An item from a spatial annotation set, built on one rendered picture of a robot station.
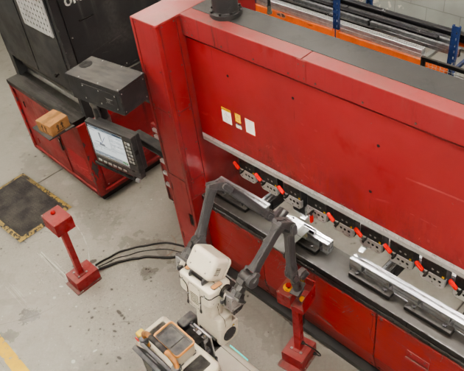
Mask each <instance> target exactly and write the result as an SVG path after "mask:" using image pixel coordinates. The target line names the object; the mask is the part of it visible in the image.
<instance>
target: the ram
mask: <svg viewBox="0 0 464 371"><path fill-rule="evenodd" d="M186 43H187V48H188V52H189V60H190V64H191V72H192V76H193V81H194V89H195V93H196V98H197V106H198V110H199V114H200V123H201V127H202V131H203V133H205V134H207V135H210V136H211V137H213V138H215V139H217V140H218V141H221V142H223V143H224V144H226V145H228V146H230V147H232V148H234V149H236V150H238V151H239V152H241V153H243V154H245V155H247V156H249V157H251V158H252V159H254V160H257V161H258V162H260V163H263V164H264V165H265V166H268V167H270V168H271V169H274V170H276V171H277V172H279V173H281V174H283V175H285V176H287V177H289V178H290V179H292V180H294V181H296V182H298V183H300V184H302V185H303V186H306V187H307V188H310V189H311V190H313V191H315V192H317V193H319V194H321V195H323V196H324V197H327V198H329V199H330V200H332V201H334V202H336V203H338V204H340V205H341V206H343V207H345V208H347V209H349V210H351V211H353V212H354V213H357V214H359V215H360V216H363V217H365V218H366V219H368V220H370V221H372V222H374V223H376V224H378V225H379V226H381V227H383V228H385V229H387V230H389V231H391V232H393V233H395V234H396V235H398V236H400V237H402V238H404V239H406V240H407V241H410V242H412V243H413V244H416V245H418V246H419V247H421V248H423V249H425V250H427V251H429V252H430V253H432V254H434V255H436V256H438V257H440V258H442V259H443V260H445V261H448V262H449V263H451V264H454V265H455V266H457V267H459V268H461V269H463V270H464V146H460V145H459V144H456V143H453V142H451V141H448V140H446V139H444V138H441V137H438V136H436V135H433V134H431V133H429V132H426V131H423V130H420V129H418V128H416V127H413V126H411V125H408V124H405V123H404V122H401V121H398V120H396V119H393V118H390V117H389V116H386V115H383V114H381V113H378V112H376V111H374V110H371V109H368V108H366V107H363V106H361V105H358V104H356V103H353V102H350V101H348V100H346V99H343V98H341V97H338V96H335V95H334V94H331V93H328V92H326V91H323V90H320V89H319V88H316V87H313V86H311V85H308V84H306V83H304V82H301V81H298V80H296V79H293V78H291V77H288V76H286V75H283V74H280V73H278V72H276V71H273V70H271V69H268V68H265V67H264V66H260V65H258V64H255V63H252V62H250V61H248V60H245V59H243V58H240V57H237V56H236V55H233V54H230V53H228V52H225V51H223V50H221V49H218V48H215V47H213V46H210V45H208V44H206V43H203V42H200V41H198V40H195V39H193V38H190V37H188V36H186ZM221 107H224V108H226V109H228V110H230V111H231V121H232V125H231V124H229V123H227V122H225V121H223V118H222V108H221ZM235 113H236V114H239V115H240V119H241V124H240V123H238V122H236V119H235ZM245 118H246V119H249V120H251V121H253V122H254V124H255V131H256V136H254V135H251V134H250V133H248V132H246V128H245ZM236 123H237V124H239V125H241V126H242V129H239V128H237V127H236ZM203 138H204V139H205V140H207V141H209V142H211V143H213V144H214V145H216V146H218V147H220V148H222V149H224V150H225V151H227V152H229V153H231V154H233V155H235V156H237V157H238V158H241V159H242V160H244V161H246V162H248V163H250V164H252V165H254V166H255V167H257V168H259V169H261V170H263V171H264V172H266V173H268V174H271V175H272V176H273V177H276V178H278V179H279V180H282V181H283V182H285V183H287V184H289V185H291V186H292V187H294V188H296V189H298V190H300V191H302V192H303V193H305V194H308V195H309V196H311V197H313V198H315V199H317V200H319V201H321V202H322V203H324V204H326V205H328V206H330V207H332V208H333V209H335V210H337V211H339V212H341V213H343V214H345V215H346V216H349V217H351V218H352V219H354V220H356V221H358V222H360V223H361V224H363V225H365V226H367V227H369V228H370V229H372V230H375V231H376V232H378V233H381V234H382V235H383V236H386V237H388V238H389V239H391V240H393V241H395V242H397V243H399V244H400V245H402V246H404V247H406V248H408V249H410V250H412V251H413V252H416V253H417V254H419V255H421V256H423V257H425V258H427V259H429V260H430V261H432V262H434V263H436V264H438V265H439V266H441V267H443V268H445V269H447V270H449V271H450V272H453V273H454V274H456V275H459V276H460V277H462V278H464V274H462V273H460V272H458V271H456V270H454V269H452V268H451V267H449V266H447V265H445V264H443V263H441V262H439V261H437V260H435V259H434V258H432V257H430V256H428V255H426V254H424V253H422V252H421V251H419V250H417V249H415V248H413V247H411V246H410V245H408V244H405V243H404V242H402V241H399V240H398V239H396V238H394V237H392V236H390V235H388V234H387V233H385V232H383V231H381V230H379V229H378V228H376V227H374V226H372V225H369V224H368V223H367V222H364V221H362V220H361V219H358V218H356V217H355V216H353V215H351V214H349V213H347V212H345V211H344V210H342V209H340V208H338V207H336V206H334V205H332V204H331V203H329V202H326V201H325V200H323V199H321V198H319V197H317V196H315V195H314V194H312V193H310V192H308V191H306V190H304V189H302V188H301V187H299V186H297V185H295V184H293V183H291V182H290V181H288V180H285V179H284V178H282V177H279V176H278V175H277V174H274V173H272V172H270V171H268V170H267V169H265V168H263V167H261V166H259V165H257V164H256V163H254V162H252V161H250V160H248V159H246V158H244V157H242V156H241V155H238V154H236V153H235V152H233V151H231V150H229V149H227V148H225V147H224V146H222V145H220V144H218V143H216V142H214V141H212V140H211V139H209V138H206V137H205V136H203Z"/></svg>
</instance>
